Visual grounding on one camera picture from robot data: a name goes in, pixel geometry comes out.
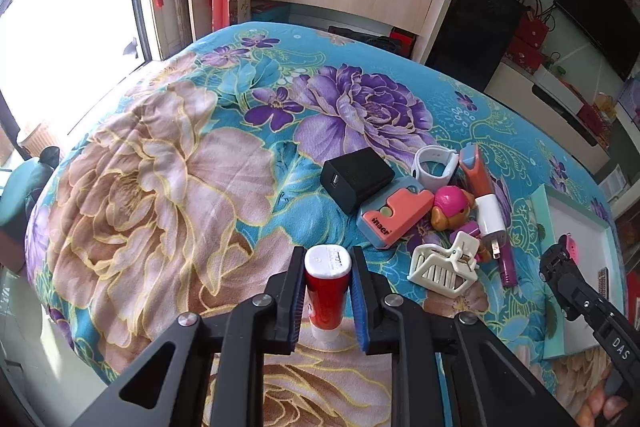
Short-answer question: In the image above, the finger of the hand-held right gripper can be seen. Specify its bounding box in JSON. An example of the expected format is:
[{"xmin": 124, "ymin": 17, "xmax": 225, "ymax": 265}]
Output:
[{"xmin": 539, "ymin": 244, "xmax": 601, "ymax": 323}]

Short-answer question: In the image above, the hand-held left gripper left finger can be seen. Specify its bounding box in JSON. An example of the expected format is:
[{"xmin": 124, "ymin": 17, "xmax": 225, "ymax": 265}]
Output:
[{"xmin": 70, "ymin": 246, "xmax": 307, "ymax": 427}]

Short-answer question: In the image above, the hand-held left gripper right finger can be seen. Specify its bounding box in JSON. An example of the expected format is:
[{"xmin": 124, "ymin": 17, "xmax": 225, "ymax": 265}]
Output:
[{"xmin": 350, "ymin": 246, "xmax": 576, "ymax": 427}]

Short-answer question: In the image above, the red tube with white cap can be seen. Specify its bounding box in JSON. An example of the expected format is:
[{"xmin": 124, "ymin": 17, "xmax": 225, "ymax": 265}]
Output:
[{"xmin": 304, "ymin": 244, "xmax": 353, "ymax": 340}]

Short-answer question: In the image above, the small pink toy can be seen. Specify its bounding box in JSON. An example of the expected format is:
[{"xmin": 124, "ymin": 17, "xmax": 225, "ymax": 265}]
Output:
[{"xmin": 559, "ymin": 233, "xmax": 578, "ymax": 265}]

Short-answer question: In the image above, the teal shallow cardboard box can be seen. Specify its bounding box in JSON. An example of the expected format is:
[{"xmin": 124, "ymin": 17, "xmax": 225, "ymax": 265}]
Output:
[{"xmin": 530, "ymin": 184, "xmax": 623, "ymax": 360}]

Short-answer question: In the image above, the white hair claw clip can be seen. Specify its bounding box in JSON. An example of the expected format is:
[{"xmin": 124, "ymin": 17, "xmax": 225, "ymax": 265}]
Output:
[{"xmin": 406, "ymin": 231, "xmax": 482, "ymax": 298}]

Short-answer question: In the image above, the white plug adapter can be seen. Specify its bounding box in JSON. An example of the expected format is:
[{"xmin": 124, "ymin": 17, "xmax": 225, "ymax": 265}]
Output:
[{"xmin": 475, "ymin": 193, "xmax": 506, "ymax": 260}]

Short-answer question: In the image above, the orange and blue toy knife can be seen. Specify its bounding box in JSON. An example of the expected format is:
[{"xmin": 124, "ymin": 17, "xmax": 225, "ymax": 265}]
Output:
[
  {"xmin": 357, "ymin": 179, "xmax": 435, "ymax": 250},
  {"xmin": 458, "ymin": 143, "xmax": 496, "ymax": 200}
]

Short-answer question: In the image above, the black charger block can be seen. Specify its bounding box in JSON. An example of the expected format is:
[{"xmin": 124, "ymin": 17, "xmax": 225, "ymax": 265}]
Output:
[{"xmin": 321, "ymin": 147, "xmax": 396, "ymax": 214}]

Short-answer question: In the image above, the pink dog toy figure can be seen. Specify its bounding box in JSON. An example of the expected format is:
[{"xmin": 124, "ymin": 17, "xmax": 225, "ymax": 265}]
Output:
[{"xmin": 431, "ymin": 186, "xmax": 493, "ymax": 264}]

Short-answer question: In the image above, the white smartwatch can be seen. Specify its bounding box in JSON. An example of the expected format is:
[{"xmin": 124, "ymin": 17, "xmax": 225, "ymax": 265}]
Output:
[{"xmin": 411, "ymin": 146, "xmax": 460, "ymax": 192}]

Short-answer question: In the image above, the person's right hand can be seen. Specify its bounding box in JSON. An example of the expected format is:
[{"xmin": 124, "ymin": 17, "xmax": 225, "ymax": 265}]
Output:
[{"xmin": 586, "ymin": 377, "xmax": 640, "ymax": 427}]

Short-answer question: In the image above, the flat red box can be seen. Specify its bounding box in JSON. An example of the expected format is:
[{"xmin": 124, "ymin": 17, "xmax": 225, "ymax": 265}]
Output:
[{"xmin": 550, "ymin": 77, "xmax": 613, "ymax": 148}]

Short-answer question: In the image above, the white television stand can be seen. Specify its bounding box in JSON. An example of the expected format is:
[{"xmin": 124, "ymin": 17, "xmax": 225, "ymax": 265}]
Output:
[{"xmin": 485, "ymin": 57, "xmax": 611, "ymax": 180}]

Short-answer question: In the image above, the red gift box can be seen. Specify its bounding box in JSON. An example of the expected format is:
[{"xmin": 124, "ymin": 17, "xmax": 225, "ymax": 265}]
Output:
[{"xmin": 505, "ymin": 39, "xmax": 543, "ymax": 72}]

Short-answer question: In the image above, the red gift bag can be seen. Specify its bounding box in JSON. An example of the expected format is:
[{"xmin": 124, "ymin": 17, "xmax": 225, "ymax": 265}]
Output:
[{"xmin": 515, "ymin": 0, "xmax": 555, "ymax": 52}]

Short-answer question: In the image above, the black water dispenser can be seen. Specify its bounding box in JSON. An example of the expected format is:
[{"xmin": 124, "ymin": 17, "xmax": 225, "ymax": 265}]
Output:
[{"xmin": 425, "ymin": 0, "xmax": 526, "ymax": 92}]

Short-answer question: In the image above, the black flat television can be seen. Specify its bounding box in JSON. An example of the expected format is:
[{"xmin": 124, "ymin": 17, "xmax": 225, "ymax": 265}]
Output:
[{"xmin": 552, "ymin": 0, "xmax": 640, "ymax": 82}]

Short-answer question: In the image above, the small red box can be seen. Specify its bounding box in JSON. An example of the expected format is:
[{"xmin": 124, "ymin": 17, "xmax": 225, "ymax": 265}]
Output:
[{"xmin": 389, "ymin": 28, "xmax": 416, "ymax": 58}]

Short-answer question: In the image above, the black floor exerciser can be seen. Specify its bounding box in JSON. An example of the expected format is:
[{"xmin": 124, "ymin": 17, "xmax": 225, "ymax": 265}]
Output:
[{"xmin": 327, "ymin": 26, "xmax": 396, "ymax": 52}]

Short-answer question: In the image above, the teal storage box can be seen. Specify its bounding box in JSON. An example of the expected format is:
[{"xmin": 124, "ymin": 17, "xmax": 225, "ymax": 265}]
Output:
[{"xmin": 250, "ymin": 0, "xmax": 291, "ymax": 25}]

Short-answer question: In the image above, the red paper bag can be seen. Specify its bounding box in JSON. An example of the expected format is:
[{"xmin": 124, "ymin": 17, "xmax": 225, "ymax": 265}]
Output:
[{"xmin": 210, "ymin": 0, "xmax": 233, "ymax": 32}]

